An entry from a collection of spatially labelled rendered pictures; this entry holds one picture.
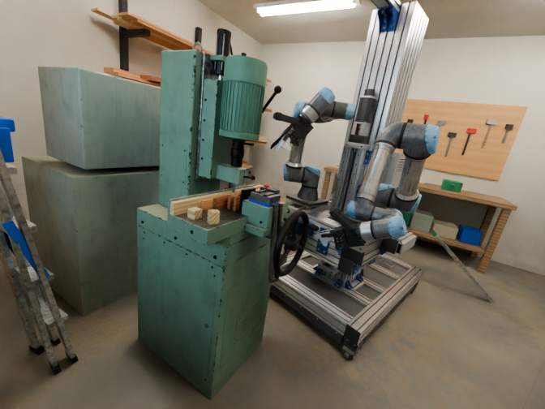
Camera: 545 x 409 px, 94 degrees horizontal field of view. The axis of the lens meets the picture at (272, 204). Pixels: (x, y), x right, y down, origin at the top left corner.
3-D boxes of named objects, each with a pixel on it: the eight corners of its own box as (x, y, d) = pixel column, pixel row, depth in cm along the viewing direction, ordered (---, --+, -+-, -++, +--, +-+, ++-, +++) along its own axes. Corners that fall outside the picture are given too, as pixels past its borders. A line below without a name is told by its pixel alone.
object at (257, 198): (268, 207, 100) (271, 194, 98) (246, 200, 105) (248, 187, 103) (284, 202, 111) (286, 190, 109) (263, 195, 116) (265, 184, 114)
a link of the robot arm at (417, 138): (391, 196, 152) (406, 116, 112) (418, 204, 145) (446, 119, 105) (385, 212, 146) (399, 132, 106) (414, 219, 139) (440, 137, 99)
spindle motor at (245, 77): (242, 140, 100) (251, 53, 92) (210, 135, 109) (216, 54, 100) (266, 142, 115) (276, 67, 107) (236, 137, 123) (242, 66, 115)
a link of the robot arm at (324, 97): (333, 101, 115) (338, 96, 107) (316, 119, 116) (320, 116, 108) (321, 88, 114) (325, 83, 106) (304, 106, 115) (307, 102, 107)
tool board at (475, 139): (499, 181, 321) (529, 105, 296) (344, 154, 411) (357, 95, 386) (498, 180, 325) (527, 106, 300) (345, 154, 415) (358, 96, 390)
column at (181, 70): (186, 216, 122) (194, 48, 102) (156, 204, 132) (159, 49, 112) (218, 208, 140) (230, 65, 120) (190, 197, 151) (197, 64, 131)
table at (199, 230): (227, 256, 82) (229, 239, 80) (166, 228, 96) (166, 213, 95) (303, 217, 133) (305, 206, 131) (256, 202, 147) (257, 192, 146)
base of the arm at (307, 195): (305, 194, 195) (307, 182, 192) (321, 200, 185) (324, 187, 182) (293, 195, 184) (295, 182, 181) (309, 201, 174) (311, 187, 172)
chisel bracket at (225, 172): (238, 188, 112) (239, 169, 110) (214, 181, 119) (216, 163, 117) (247, 186, 119) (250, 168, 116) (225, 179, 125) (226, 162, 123)
